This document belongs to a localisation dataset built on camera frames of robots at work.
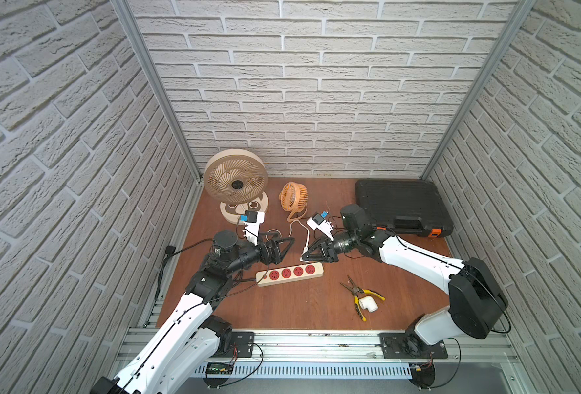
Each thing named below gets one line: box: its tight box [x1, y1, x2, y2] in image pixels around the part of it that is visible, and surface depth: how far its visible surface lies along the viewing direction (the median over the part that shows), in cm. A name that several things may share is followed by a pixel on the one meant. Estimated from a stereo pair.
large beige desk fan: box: [203, 148, 269, 225], surface depth 89 cm
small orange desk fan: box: [279, 181, 309, 223], surface depth 102 cm
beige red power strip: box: [255, 261, 325, 287], surface depth 87 cm
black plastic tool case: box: [355, 178, 454, 239], surface depth 100 cm
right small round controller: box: [408, 362, 436, 389], surface depth 71 cm
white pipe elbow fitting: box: [358, 295, 379, 313], surface depth 82 cm
